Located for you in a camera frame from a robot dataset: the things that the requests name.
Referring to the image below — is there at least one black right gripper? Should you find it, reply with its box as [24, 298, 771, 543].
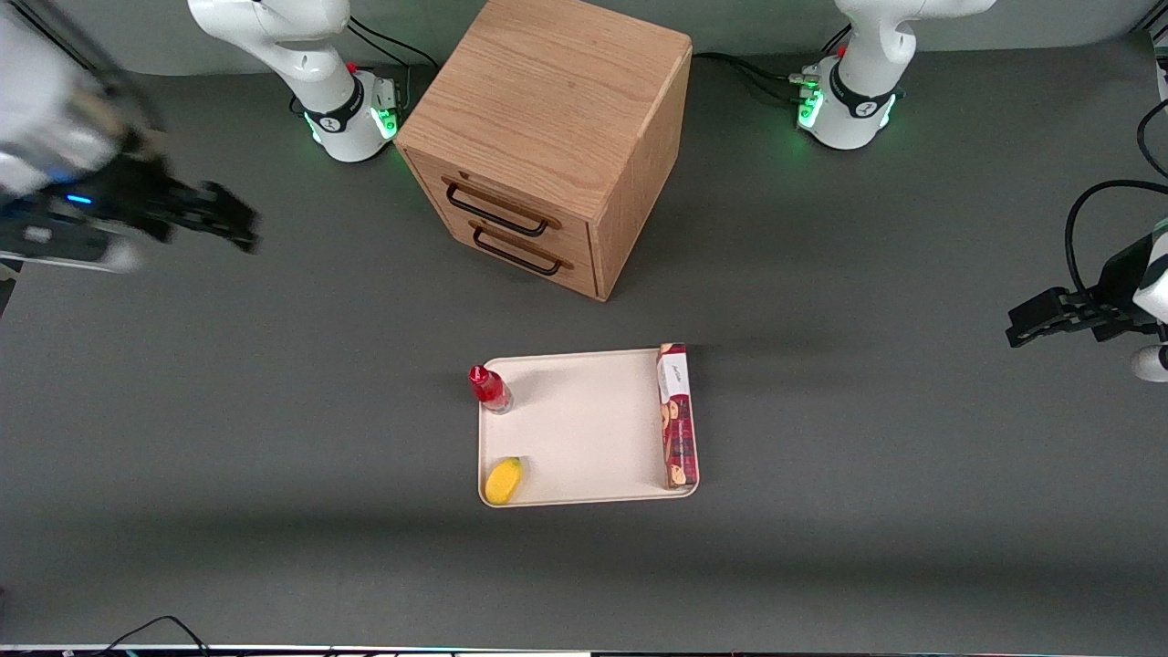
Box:
[0, 153, 261, 256]

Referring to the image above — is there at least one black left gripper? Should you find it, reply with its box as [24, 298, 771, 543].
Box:
[1006, 235, 1162, 349]

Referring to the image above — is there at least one red coke bottle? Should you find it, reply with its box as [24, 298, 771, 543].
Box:
[468, 364, 515, 416]

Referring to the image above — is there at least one cream plastic tray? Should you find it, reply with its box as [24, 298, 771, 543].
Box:
[477, 347, 701, 508]

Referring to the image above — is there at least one wooden drawer cabinet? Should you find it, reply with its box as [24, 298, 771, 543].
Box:
[393, 0, 694, 303]

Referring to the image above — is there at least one yellow toy mango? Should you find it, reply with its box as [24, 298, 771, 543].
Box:
[484, 456, 526, 506]

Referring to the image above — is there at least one red cookie box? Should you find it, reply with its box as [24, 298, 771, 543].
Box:
[656, 342, 700, 490]

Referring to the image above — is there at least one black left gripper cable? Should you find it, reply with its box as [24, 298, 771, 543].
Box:
[1064, 179, 1168, 304]

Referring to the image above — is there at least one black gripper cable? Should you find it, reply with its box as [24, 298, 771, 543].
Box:
[14, 0, 165, 133]
[1064, 179, 1168, 304]

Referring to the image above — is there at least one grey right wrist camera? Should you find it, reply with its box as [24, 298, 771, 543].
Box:
[0, 224, 144, 276]

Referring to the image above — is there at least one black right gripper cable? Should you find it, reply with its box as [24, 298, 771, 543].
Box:
[14, 0, 165, 133]

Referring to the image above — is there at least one black looped cable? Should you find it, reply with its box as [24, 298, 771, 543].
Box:
[1135, 97, 1168, 179]

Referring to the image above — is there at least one black right arm base cable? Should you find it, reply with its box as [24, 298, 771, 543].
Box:
[344, 20, 434, 72]

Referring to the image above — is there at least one black arm base cable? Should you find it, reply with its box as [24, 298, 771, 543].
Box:
[692, 51, 808, 103]
[344, 20, 434, 72]

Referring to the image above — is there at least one black drawer handle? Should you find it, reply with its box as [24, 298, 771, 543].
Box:
[443, 179, 552, 238]
[471, 226, 563, 277]

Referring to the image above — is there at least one black left arm base cable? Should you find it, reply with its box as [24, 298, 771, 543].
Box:
[692, 51, 808, 103]

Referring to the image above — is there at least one black cable at table edge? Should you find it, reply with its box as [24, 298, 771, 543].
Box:
[87, 615, 213, 657]

